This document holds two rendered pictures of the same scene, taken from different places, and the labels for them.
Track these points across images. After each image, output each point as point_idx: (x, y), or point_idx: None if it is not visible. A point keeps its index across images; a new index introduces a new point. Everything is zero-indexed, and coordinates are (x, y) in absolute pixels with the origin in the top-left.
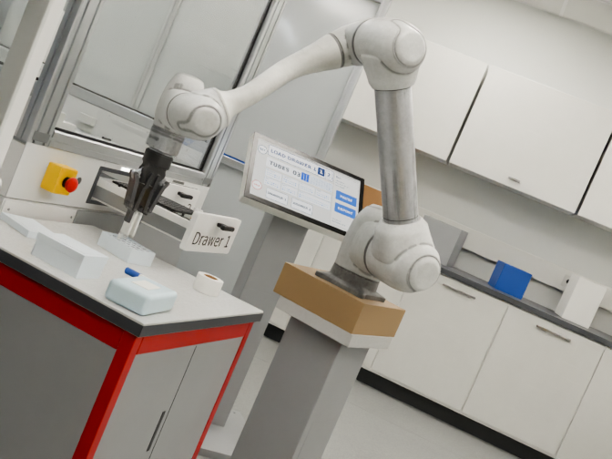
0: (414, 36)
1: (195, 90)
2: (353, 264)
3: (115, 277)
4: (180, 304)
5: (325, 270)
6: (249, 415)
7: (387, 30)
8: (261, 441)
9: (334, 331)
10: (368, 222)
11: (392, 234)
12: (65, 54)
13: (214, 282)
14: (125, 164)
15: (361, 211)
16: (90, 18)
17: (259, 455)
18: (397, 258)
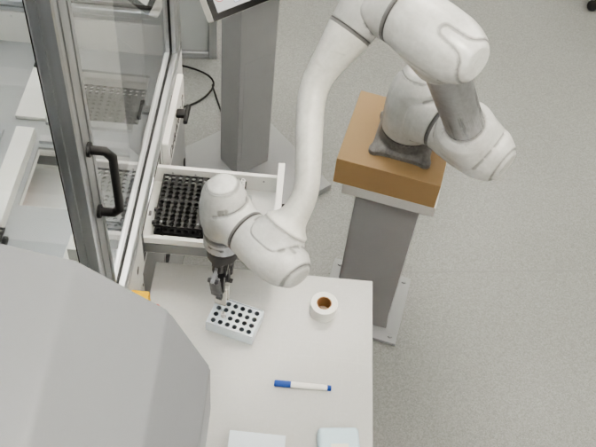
0: (478, 52)
1: (255, 231)
2: (410, 140)
3: (282, 414)
4: (344, 398)
5: (358, 102)
6: (345, 255)
7: (442, 57)
8: (364, 270)
9: (415, 207)
10: (416, 105)
11: (466, 153)
12: None
13: (333, 312)
14: (149, 195)
15: (400, 87)
16: (104, 236)
17: (366, 278)
18: (474, 167)
